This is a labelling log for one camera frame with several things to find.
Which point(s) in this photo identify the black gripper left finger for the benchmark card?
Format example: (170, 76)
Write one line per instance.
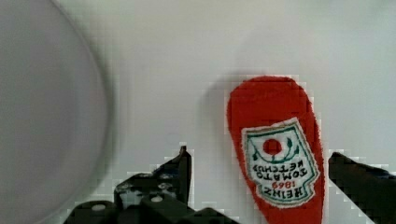
(159, 197)

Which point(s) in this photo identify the red plush ketchup bottle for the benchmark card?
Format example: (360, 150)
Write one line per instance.
(276, 140)

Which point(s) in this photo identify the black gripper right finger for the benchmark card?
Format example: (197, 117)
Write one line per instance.
(372, 189)

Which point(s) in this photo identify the lilac round plate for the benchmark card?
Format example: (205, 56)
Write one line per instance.
(53, 111)

